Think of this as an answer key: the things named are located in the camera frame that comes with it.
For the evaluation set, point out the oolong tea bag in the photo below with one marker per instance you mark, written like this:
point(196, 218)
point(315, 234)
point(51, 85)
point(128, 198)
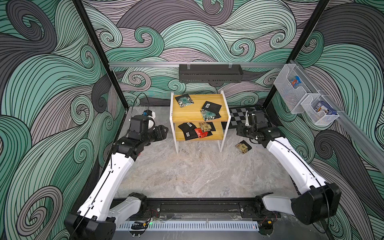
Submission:
point(243, 147)

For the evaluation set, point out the black tea bag lower left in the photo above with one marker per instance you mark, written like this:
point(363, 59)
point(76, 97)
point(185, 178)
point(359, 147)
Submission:
point(187, 126)

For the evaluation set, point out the black tea bag with barcode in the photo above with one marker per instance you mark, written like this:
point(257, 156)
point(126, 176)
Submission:
point(212, 107)

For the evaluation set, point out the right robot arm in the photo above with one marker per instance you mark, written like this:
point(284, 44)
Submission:
point(318, 200)

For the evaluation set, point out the jasmine tea bag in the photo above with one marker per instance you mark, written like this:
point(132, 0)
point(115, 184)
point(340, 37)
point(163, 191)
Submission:
point(184, 100)
point(207, 115)

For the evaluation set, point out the clear wall bin upper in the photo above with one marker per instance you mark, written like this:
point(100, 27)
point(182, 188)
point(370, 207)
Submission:
point(290, 83)

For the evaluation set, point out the clear wall bin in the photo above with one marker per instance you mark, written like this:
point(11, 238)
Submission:
point(319, 110)
point(290, 83)

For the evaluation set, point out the oolong tea bag lower shelf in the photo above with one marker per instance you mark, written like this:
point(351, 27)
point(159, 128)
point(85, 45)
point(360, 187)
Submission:
point(207, 127)

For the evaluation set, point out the black tea bag lower front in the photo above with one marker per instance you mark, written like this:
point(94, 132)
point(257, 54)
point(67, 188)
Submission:
point(190, 135)

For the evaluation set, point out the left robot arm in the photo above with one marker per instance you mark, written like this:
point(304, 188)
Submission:
point(96, 219)

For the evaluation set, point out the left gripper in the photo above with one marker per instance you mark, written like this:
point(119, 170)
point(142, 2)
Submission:
point(160, 134)

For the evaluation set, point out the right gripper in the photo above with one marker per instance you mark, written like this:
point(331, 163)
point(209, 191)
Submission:
point(242, 128)

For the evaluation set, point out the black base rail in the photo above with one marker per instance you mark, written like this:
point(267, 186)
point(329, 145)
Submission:
point(183, 208)

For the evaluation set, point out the clear wall bin lower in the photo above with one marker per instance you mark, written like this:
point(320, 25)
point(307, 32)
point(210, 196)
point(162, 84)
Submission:
point(319, 110)

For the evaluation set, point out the white wooden two-tier shelf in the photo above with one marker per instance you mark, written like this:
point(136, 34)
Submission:
point(192, 114)

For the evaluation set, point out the aluminium wall rail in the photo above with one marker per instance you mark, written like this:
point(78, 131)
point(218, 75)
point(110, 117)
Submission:
point(153, 64)

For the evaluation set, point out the white slotted cable duct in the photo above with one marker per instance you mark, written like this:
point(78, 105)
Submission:
point(217, 226)

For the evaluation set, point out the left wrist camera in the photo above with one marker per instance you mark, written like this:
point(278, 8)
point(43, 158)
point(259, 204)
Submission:
point(149, 113)

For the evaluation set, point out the red tea bag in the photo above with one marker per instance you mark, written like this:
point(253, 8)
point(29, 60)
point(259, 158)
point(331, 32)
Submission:
point(200, 133)

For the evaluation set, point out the black wall tray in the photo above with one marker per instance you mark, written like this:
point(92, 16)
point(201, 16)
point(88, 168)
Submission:
point(215, 74)

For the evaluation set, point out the checkered board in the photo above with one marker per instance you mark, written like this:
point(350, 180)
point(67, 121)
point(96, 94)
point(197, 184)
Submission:
point(238, 115)

